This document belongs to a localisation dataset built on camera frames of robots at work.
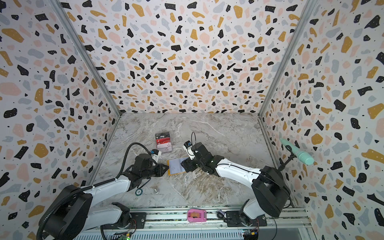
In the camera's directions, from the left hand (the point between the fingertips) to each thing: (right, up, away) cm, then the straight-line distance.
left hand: (171, 165), depth 86 cm
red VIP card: (-7, +9, +12) cm, 16 cm away
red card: (-8, +13, +14) cm, 21 cm away
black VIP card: (-9, +17, +15) cm, 24 cm away
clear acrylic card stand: (-8, +12, +14) cm, 20 cm away
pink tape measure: (+15, -21, -13) cm, 29 cm away
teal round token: (-17, -14, -3) cm, 22 cm away
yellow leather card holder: (+2, -2, +5) cm, 6 cm away
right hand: (+9, +5, -3) cm, 10 cm away
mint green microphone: (+60, +10, -26) cm, 66 cm away
